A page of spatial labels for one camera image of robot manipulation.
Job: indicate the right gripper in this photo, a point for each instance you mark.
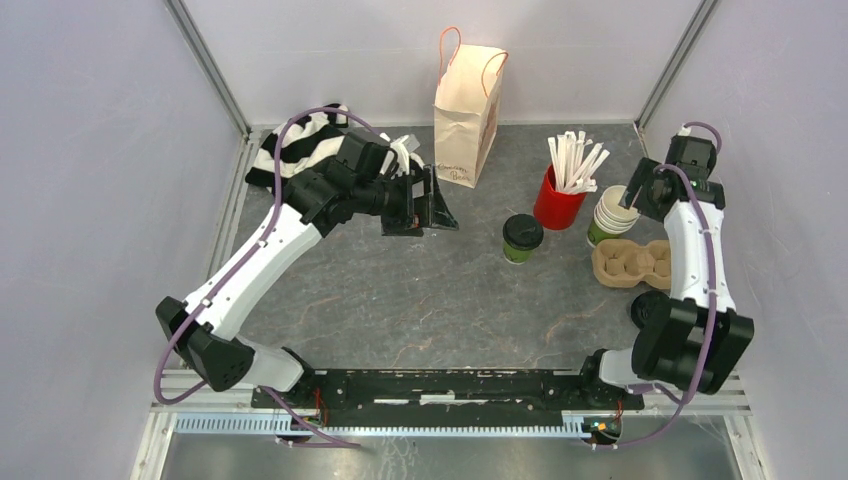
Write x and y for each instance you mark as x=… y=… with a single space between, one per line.
x=644 y=174

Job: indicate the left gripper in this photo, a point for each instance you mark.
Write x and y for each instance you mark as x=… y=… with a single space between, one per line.
x=422 y=212

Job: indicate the green paper coffee cup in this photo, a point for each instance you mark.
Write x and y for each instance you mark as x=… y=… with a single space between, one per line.
x=518 y=254

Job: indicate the black cup lid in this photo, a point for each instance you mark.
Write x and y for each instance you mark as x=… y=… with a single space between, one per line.
x=641 y=307
x=523 y=232

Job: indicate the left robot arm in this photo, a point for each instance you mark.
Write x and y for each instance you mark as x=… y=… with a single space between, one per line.
x=363 y=177

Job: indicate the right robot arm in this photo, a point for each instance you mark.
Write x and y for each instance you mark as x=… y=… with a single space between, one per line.
x=691 y=335

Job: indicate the paper takeout bag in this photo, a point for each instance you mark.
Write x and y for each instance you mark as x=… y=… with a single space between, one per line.
x=466 y=108

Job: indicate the stack of paper cups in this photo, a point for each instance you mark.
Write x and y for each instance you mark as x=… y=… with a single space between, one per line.
x=610 y=220

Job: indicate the white wrapped straws bundle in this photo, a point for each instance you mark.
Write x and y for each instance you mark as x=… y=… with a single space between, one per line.
x=575 y=159

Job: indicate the brown cardboard cup carrier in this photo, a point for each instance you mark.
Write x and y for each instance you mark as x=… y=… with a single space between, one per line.
x=621 y=263

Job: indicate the red straw holder cup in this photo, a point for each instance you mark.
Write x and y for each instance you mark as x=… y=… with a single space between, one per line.
x=553 y=209

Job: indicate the black white striped cloth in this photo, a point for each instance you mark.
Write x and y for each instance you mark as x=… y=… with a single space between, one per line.
x=309 y=143

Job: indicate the metal cable duct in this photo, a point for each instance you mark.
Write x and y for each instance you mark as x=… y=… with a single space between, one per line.
x=284 y=425

